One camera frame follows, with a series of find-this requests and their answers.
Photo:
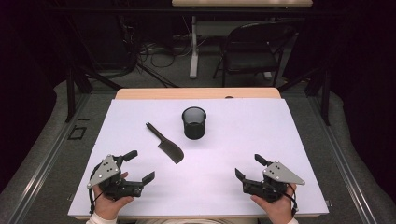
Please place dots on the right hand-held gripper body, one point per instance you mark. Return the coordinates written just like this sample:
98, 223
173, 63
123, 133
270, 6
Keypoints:
281, 174

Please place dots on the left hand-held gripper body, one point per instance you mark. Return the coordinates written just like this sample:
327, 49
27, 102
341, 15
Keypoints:
104, 170

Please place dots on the dark brown comb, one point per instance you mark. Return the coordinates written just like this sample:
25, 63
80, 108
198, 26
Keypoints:
169, 149

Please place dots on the black mesh cup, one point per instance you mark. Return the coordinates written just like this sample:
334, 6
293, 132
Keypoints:
194, 132

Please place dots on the person's right hand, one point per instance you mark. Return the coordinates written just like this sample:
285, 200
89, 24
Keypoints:
280, 208

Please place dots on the person's left hand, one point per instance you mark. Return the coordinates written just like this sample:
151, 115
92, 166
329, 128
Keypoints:
107, 207

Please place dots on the white board mat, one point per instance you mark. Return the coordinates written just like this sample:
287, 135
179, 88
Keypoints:
233, 149

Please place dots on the wooden table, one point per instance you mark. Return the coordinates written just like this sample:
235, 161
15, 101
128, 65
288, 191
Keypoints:
186, 93

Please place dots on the black metal stand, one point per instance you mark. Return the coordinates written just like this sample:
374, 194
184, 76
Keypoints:
70, 93
325, 99

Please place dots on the black folding chair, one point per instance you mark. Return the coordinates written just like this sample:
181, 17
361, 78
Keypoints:
249, 62

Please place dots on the white-legged background desk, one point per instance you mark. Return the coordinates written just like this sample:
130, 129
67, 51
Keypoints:
194, 56

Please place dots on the metal floor rail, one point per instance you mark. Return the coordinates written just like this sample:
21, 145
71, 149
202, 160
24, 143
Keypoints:
339, 161
46, 161

